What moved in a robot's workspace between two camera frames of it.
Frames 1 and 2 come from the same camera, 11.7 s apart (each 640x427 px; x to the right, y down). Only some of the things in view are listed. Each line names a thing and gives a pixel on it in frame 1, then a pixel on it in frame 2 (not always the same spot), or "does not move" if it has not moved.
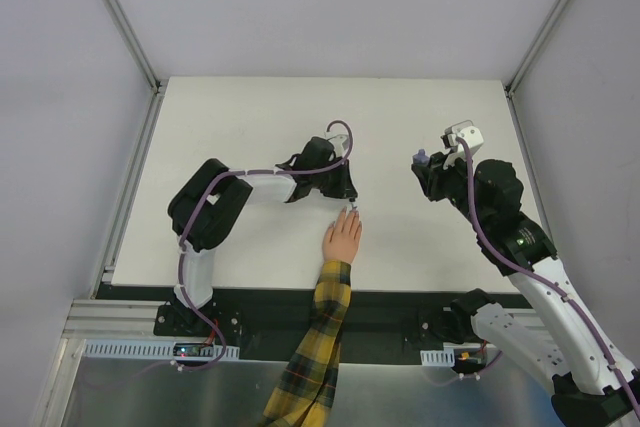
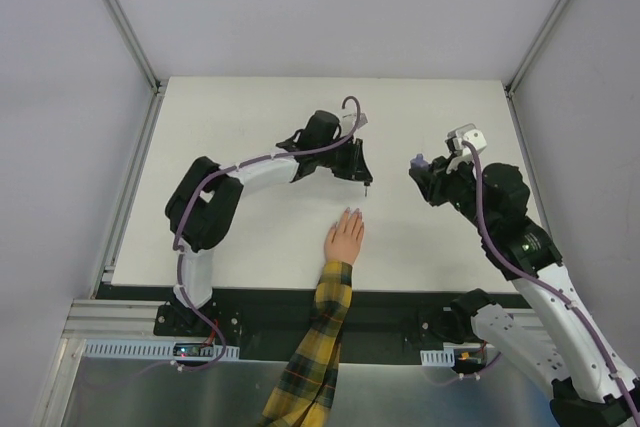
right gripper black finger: (426, 179) does not move
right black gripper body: (431, 177) does not move
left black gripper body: (344, 183) → (353, 159)
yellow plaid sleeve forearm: (303, 394) does not move
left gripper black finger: (350, 191) → (363, 171)
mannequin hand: (342, 236) does not move
